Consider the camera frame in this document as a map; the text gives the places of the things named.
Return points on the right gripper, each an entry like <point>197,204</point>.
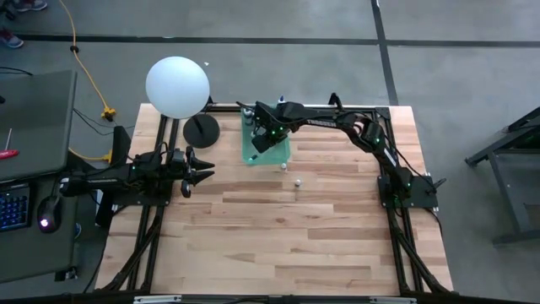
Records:
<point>270,126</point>

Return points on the backlit computer keyboard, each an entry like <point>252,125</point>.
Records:
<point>14,209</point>

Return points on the translucent teal plastic bin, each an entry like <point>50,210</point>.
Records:
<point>276,157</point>

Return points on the black frame hook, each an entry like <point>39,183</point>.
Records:
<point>335,100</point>
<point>210,101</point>

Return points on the black metal cart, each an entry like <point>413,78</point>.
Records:
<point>519,236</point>

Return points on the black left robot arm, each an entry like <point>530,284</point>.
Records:
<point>105,179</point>

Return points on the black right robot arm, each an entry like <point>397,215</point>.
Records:
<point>320,120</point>

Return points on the grey desk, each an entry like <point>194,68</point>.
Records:
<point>38,118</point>

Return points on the white globe lamp black stand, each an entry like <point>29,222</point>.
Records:
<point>177,86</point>

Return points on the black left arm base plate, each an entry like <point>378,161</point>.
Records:
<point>126,201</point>

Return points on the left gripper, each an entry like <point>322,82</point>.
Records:
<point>183,169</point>

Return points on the person's shoe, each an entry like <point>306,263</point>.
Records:
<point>33,4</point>
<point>10,38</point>

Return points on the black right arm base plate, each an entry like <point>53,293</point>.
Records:
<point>424,192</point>

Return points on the silver metal bracket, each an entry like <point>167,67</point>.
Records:
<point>158,299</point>
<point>392,300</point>

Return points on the black computer mouse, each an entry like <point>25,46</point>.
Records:
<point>50,211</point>

